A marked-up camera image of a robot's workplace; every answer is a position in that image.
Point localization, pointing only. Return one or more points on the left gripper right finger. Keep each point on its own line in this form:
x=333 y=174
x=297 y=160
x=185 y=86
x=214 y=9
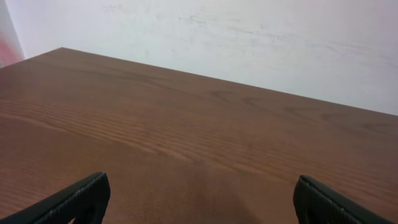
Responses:
x=316 y=203

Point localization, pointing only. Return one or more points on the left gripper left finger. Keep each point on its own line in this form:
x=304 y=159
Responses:
x=83 y=202

